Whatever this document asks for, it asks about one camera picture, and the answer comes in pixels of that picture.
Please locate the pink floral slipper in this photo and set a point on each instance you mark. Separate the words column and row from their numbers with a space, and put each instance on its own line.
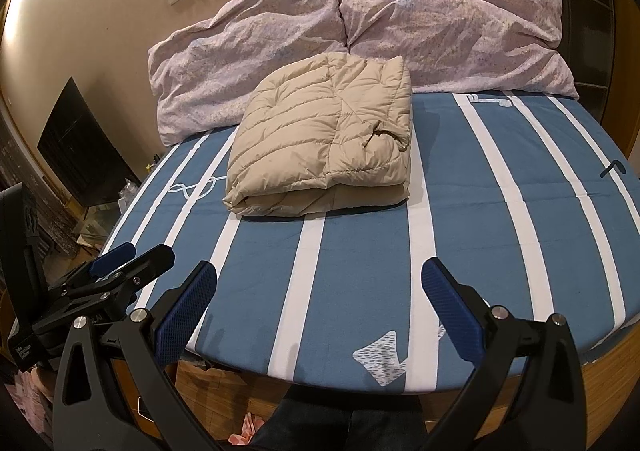
column 246, row 431

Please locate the black television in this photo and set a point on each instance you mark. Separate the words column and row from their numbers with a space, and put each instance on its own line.
column 85, row 146

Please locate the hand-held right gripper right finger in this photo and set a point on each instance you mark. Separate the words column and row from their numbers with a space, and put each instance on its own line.
column 450, row 311

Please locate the pink floral duvet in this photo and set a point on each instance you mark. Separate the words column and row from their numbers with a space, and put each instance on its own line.
column 425, row 31

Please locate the person's dark trouser legs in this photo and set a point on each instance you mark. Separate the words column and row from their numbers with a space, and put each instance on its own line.
column 325, row 431

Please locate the beige down jacket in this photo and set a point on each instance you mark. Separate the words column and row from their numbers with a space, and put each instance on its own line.
column 320, row 141

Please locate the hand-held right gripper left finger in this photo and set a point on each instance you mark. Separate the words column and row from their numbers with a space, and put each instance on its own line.
column 185, row 311

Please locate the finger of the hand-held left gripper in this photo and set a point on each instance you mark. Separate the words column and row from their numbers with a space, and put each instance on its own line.
column 145, row 266
column 115, row 258

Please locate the pile of small toiletries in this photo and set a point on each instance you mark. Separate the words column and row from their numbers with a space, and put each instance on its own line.
column 132, row 181

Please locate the bed with blue striped sheet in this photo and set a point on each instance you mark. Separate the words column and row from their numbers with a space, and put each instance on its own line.
column 475, row 231

